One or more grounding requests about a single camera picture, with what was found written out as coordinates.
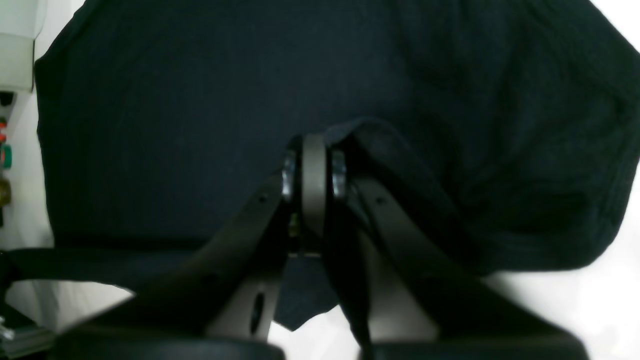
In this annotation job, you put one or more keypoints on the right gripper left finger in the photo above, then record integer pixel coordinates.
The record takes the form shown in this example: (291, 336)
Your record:
(220, 304)

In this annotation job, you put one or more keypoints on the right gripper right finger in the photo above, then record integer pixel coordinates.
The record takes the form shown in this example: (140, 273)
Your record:
(405, 299)

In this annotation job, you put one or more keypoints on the black T-shirt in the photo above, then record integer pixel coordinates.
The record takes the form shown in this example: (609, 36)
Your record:
(509, 127)

